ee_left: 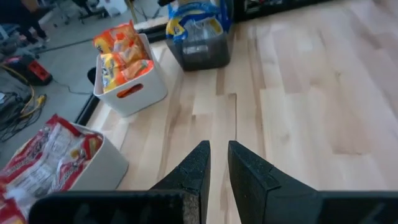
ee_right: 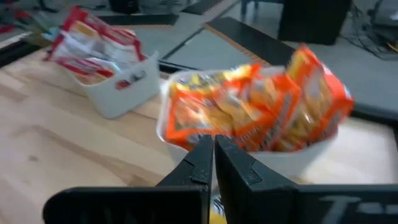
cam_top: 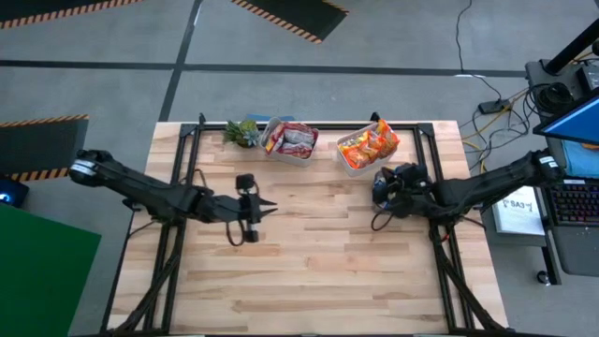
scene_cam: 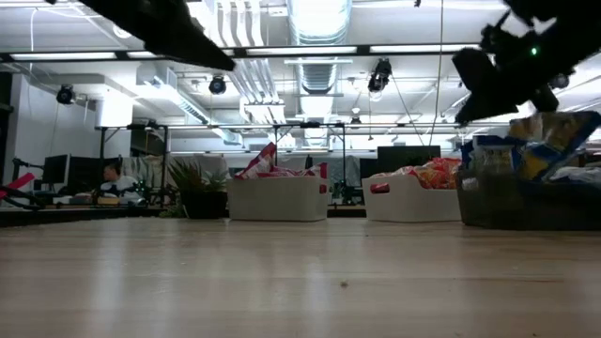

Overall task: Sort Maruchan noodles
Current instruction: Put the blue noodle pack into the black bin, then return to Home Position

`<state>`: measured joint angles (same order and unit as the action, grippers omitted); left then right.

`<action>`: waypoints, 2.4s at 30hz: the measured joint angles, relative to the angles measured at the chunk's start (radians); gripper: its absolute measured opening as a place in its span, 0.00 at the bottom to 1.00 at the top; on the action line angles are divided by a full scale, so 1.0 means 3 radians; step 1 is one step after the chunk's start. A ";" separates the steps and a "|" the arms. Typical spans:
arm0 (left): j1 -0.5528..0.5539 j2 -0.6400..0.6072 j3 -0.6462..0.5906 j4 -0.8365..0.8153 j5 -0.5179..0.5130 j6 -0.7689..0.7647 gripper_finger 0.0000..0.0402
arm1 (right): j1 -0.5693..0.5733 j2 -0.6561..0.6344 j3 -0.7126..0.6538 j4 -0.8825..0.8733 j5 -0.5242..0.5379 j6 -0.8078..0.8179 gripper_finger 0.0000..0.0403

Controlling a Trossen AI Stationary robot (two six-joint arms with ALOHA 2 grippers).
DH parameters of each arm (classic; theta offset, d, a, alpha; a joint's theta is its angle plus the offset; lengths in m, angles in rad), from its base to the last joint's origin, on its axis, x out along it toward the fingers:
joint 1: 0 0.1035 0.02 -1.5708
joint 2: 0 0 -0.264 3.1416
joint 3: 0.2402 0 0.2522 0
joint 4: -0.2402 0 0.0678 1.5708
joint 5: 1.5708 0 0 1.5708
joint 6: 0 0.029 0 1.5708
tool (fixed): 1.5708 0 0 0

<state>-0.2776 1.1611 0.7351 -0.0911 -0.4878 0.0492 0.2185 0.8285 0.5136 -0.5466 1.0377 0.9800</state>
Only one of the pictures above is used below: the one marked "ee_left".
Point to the red black power station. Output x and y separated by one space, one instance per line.
37 71

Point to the white plastic bin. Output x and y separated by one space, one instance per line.
105 174
146 93

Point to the orange Maruchan chicken ramen pack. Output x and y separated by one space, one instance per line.
109 71
140 68
133 53
104 42

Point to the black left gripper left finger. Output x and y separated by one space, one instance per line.
202 174

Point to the black office chair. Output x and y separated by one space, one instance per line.
90 11

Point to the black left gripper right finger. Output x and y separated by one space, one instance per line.
261 196

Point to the red Maruchan ramen pack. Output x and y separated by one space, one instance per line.
40 161
9 214
77 168

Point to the white trash bin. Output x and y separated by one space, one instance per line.
115 6

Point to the blue Maruchan ramen pack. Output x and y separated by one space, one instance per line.
225 15
174 29

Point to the person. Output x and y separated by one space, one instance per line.
18 15

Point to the grey plastic bin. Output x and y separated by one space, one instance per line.
202 59

